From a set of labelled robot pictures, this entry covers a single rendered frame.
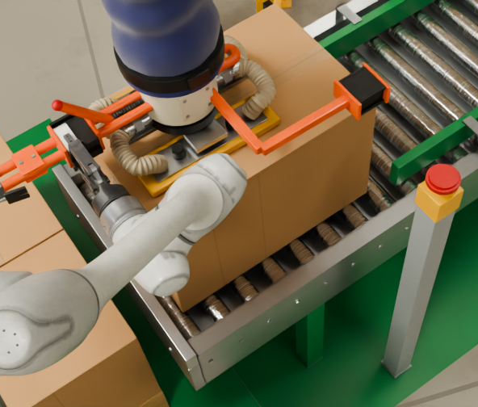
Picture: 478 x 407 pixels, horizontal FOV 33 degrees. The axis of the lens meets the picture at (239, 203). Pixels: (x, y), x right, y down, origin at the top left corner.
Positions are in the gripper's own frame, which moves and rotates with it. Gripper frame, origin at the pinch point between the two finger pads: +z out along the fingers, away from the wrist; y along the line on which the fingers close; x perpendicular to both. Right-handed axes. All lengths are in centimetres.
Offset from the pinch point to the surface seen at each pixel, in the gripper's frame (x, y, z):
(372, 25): 102, 47, 20
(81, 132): 3.1, -1.9, -0.3
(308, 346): 35, 91, -37
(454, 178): 59, 4, -53
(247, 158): 32.0, 13.0, -17.9
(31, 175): -10.1, -0.2, -2.6
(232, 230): 23.2, 29.3, -22.5
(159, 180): 12.6, 10.3, -12.6
